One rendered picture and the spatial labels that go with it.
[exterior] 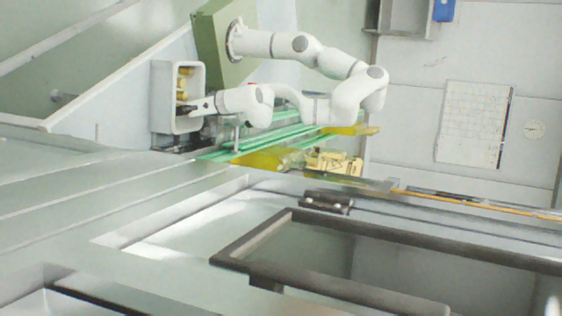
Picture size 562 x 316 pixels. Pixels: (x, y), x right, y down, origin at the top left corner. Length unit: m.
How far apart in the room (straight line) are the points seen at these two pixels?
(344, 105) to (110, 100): 0.66
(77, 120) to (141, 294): 1.05
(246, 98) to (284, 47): 0.31
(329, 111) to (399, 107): 6.07
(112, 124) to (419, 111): 6.35
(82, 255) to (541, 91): 7.22
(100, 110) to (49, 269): 1.06
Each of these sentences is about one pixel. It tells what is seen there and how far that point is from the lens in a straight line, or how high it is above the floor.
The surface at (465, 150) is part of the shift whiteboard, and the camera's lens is 7.52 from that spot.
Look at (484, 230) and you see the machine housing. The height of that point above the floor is 1.73.
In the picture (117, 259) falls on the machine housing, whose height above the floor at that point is 1.47.
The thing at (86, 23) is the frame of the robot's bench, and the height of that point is 0.20.
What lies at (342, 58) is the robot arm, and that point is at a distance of 1.65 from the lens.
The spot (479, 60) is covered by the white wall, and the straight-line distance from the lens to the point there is 7.44.
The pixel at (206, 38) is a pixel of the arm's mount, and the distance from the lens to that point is 1.76.
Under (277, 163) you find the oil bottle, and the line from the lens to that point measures 1.74.
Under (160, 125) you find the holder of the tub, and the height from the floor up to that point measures 0.79.
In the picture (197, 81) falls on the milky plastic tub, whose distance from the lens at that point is 1.68.
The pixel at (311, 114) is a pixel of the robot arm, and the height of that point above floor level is 1.22.
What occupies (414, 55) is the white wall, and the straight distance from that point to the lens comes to 7.52.
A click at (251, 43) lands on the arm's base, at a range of 1.77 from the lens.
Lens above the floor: 1.71
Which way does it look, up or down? 21 degrees down
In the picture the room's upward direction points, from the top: 99 degrees clockwise
